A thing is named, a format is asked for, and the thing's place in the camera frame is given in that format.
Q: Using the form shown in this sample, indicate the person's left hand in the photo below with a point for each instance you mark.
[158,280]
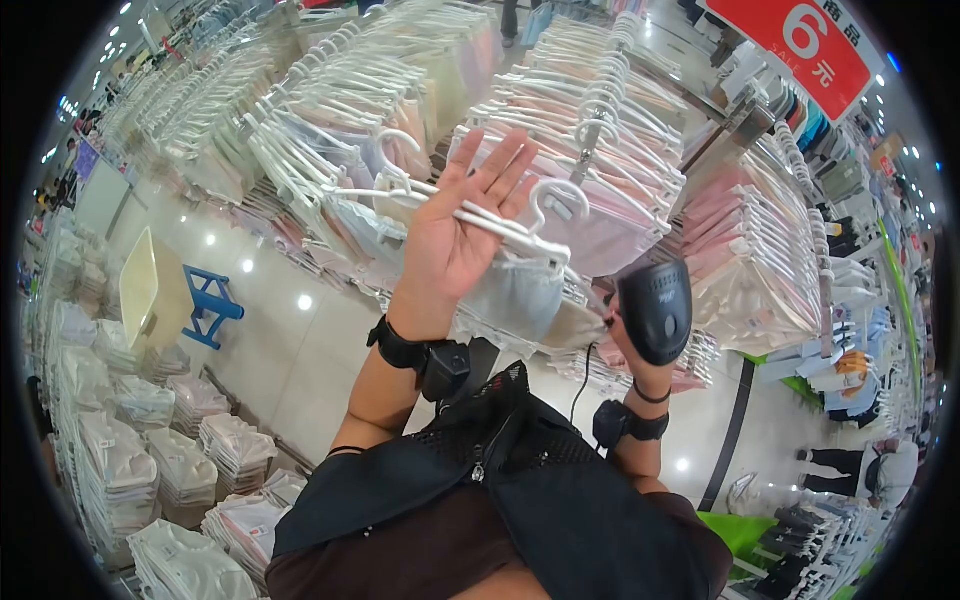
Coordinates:
[442,247]

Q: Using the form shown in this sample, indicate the person's right hand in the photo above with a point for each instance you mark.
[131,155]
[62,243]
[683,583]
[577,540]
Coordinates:
[651,375]

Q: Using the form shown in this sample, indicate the person's left middle finger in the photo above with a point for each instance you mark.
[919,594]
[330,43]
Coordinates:
[502,159]

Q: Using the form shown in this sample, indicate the person's left index finger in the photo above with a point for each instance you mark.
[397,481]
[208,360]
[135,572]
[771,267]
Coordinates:
[465,154]

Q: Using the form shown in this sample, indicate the person's left ring finger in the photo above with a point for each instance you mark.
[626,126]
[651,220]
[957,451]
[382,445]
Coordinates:
[520,171]

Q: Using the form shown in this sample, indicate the person's right fingers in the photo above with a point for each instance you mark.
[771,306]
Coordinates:
[614,315]

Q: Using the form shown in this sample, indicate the person's left little finger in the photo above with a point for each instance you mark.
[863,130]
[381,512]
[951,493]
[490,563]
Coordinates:
[525,199]

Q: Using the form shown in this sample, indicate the black barcode scanner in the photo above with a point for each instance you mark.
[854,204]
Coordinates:
[656,307]

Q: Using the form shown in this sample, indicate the light blue garment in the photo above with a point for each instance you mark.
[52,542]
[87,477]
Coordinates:
[517,292]

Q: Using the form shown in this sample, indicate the pale garment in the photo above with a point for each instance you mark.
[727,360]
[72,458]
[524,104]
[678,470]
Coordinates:
[360,221]

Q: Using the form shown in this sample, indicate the rack of pink hanging garments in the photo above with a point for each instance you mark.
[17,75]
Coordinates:
[600,135]

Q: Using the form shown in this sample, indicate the black wrist band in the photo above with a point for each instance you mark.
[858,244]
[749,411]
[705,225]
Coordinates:
[401,349]
[645,427]

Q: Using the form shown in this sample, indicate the rack of pale hanging garments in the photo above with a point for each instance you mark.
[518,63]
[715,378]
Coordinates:
[352,97]

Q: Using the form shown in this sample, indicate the rack of cream hanging garments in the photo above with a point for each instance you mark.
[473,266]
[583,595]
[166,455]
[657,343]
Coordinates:
[757,262]

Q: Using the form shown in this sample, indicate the person's body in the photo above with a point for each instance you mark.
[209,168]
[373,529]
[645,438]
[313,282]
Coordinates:
[510,510]

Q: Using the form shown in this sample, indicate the green display stand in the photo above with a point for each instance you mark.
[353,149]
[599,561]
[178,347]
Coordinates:
[735,532]

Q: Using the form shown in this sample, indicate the full shop shelf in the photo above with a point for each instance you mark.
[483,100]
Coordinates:
[862,247]

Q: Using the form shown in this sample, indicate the long rack of white garments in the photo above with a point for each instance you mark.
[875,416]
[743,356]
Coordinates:
[187,112]

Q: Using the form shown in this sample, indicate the blue plastic stool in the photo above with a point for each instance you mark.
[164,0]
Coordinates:
[208,304]

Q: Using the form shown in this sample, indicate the rack of dark garments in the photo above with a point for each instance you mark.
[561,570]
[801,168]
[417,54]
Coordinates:
[810,547]

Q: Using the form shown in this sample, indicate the red sale sign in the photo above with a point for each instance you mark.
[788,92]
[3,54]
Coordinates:
[802,45]

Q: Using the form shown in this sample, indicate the beige plastic tub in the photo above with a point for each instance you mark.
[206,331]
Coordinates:
[146,289]

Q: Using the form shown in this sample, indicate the shelf of folded white garments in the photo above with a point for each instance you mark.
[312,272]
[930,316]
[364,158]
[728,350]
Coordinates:
[135,450]

